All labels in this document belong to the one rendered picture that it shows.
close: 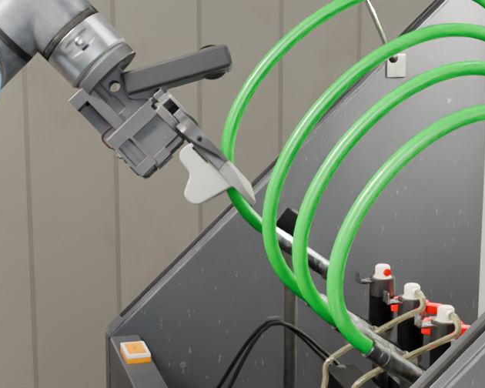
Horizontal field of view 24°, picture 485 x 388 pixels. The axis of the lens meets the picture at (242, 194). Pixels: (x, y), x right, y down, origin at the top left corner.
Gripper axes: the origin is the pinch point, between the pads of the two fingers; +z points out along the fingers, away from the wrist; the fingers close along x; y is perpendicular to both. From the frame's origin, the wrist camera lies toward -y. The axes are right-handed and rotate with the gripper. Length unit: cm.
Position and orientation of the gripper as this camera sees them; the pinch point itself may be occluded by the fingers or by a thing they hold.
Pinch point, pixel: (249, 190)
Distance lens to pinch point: 117.8
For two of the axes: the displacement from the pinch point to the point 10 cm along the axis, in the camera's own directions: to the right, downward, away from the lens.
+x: 0.3, -0.2, -10.0
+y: -7.2, 6.9, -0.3
